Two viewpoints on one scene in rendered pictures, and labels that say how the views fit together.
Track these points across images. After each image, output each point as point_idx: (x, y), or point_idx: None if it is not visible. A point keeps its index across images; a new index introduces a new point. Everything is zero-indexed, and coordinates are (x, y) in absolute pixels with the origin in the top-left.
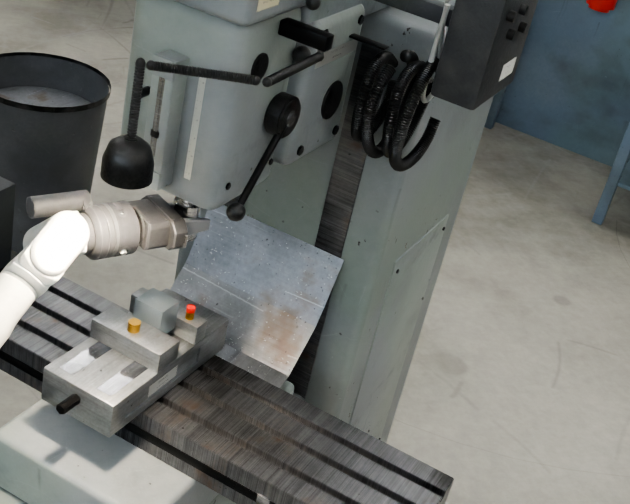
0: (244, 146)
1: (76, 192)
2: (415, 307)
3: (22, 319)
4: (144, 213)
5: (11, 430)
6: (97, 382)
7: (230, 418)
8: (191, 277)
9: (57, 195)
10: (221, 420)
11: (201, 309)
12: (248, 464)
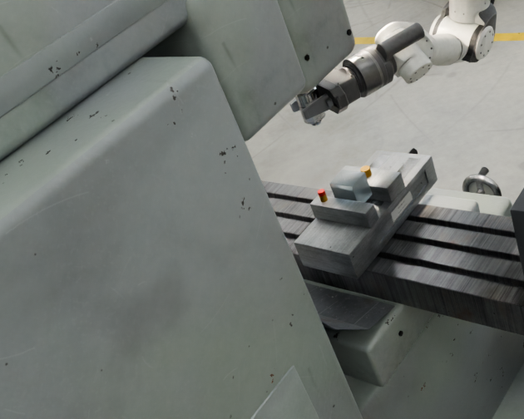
0: None
1: (387, 39)
2: None
3: (481, 233)
4: (338, 72)
5: (464, 204)
6: (390, 159)
7: (303, 212)
8: (329, 325)
9: (400, 32)
10: (308, 209)
11: (316, 242)
12: (294, 189)
